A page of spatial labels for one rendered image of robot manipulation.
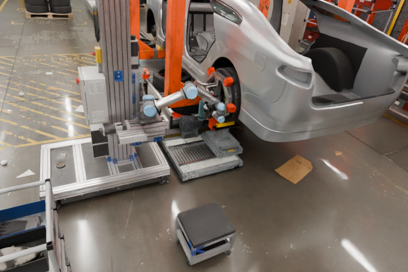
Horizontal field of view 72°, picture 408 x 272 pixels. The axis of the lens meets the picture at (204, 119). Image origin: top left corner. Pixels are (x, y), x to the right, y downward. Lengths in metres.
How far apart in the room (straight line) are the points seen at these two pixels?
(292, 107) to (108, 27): 1.74
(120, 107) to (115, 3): 0.98
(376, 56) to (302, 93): 1.66
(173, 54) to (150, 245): 2.06
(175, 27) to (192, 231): 2.14
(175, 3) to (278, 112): 1.61
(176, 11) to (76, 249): 2.52
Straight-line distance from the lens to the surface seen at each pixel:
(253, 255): 2.84
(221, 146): 3.57
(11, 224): 2.07
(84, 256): 2.81
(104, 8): 2.60
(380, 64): 4.02
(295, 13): 7.79
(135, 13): 5.19
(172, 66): 3.46
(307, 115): 2.70
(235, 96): 3.12
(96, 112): 2.85
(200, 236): 2.43
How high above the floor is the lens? 2.27
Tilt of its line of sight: 30 degrees down
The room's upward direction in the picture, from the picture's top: 7 degrees clockwise
